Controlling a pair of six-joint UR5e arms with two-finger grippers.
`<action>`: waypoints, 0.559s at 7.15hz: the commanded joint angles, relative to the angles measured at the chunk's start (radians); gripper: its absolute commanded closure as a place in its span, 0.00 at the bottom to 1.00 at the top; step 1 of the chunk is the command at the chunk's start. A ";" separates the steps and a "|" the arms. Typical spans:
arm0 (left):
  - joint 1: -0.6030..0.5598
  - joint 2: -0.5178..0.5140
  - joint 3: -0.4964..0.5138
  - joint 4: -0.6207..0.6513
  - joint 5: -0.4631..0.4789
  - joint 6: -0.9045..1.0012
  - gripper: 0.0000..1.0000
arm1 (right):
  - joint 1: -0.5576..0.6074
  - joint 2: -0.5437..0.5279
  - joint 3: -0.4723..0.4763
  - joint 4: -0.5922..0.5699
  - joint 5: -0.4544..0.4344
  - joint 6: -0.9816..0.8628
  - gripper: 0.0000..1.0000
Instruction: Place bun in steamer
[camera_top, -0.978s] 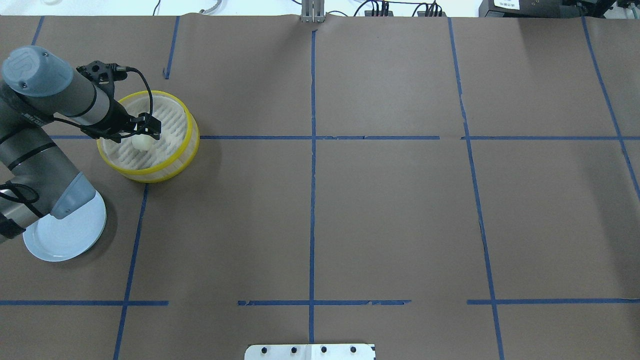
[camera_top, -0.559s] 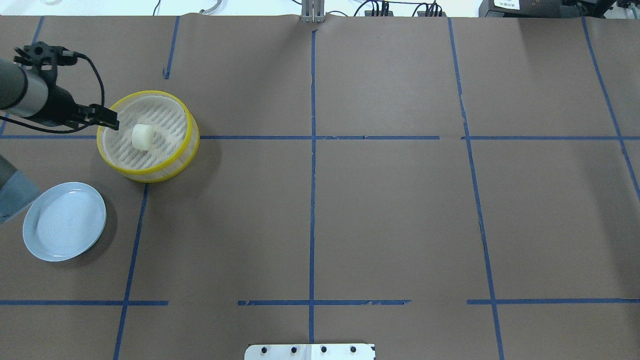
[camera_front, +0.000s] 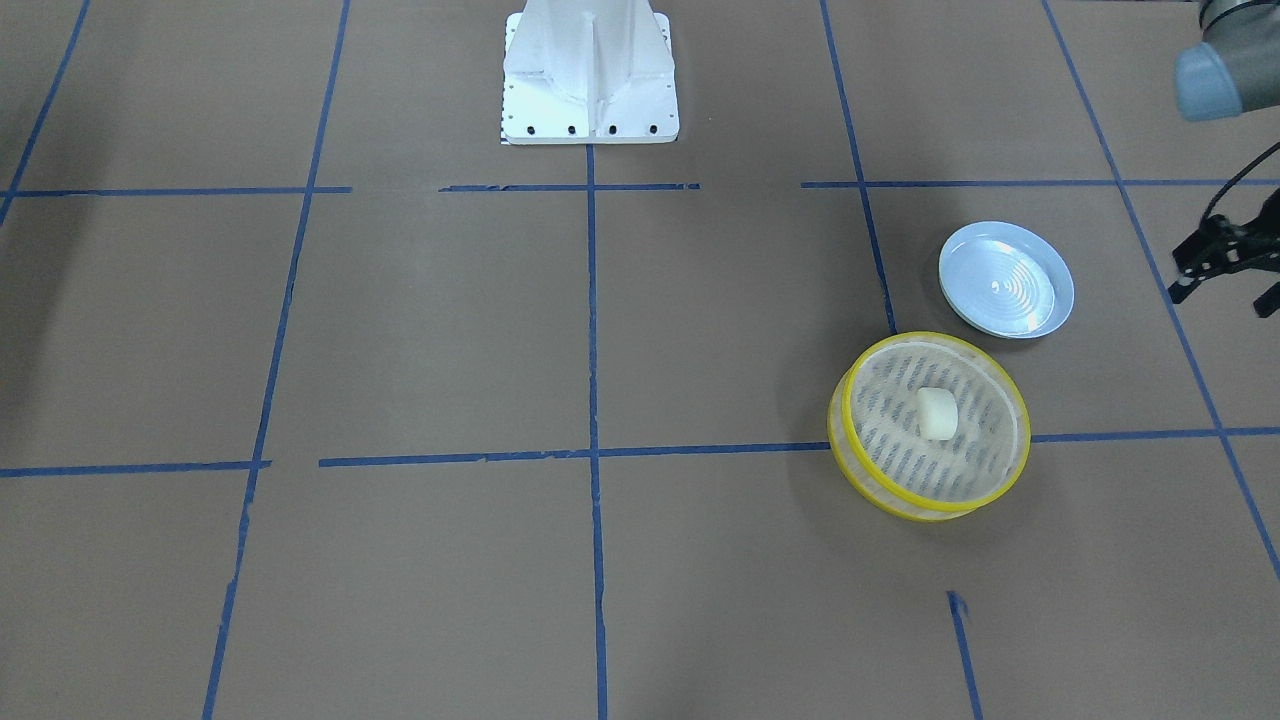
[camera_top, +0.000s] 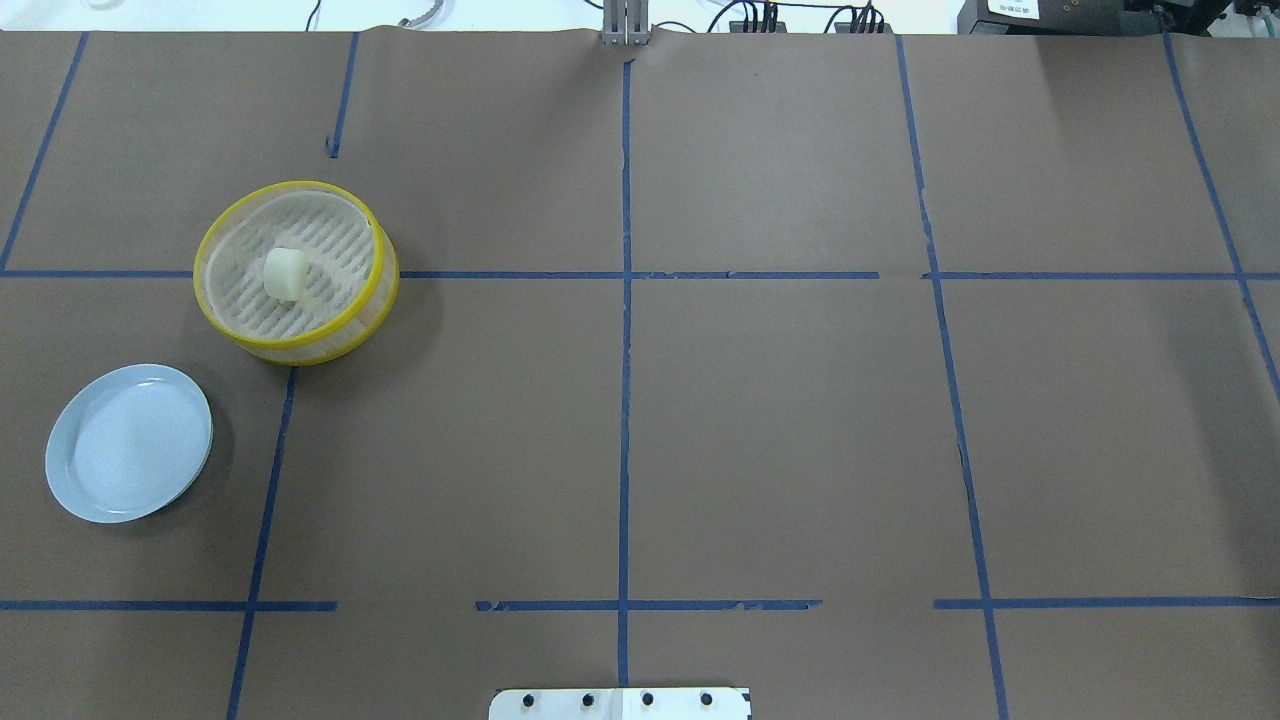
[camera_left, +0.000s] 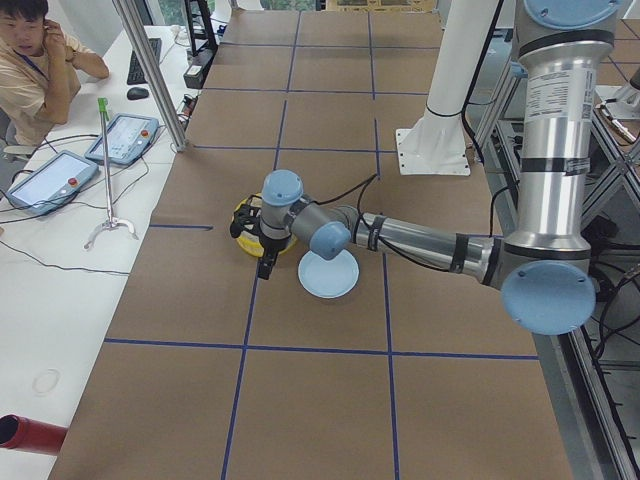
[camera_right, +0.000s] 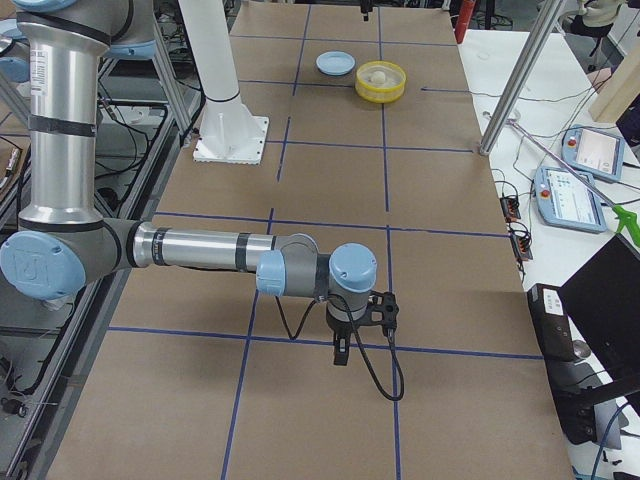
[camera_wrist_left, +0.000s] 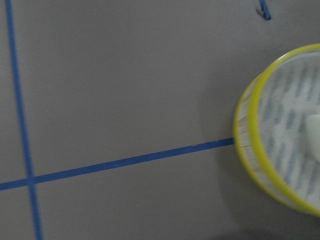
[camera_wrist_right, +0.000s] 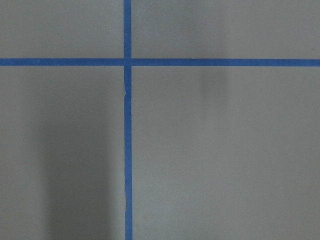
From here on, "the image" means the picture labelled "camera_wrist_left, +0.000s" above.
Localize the white steamed bun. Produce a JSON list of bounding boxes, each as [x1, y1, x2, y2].
[[305, 114, 320, 163]]

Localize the yellow bamboo steamer basket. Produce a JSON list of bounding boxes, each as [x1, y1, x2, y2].
[[233, 44, 320, 217]]

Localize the blue tape line crosswise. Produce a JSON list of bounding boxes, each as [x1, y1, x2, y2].
[[4, 0, 44, 240]]

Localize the blue tape line lengthwise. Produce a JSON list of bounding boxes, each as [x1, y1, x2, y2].
[[0, 137, 234, 191]]

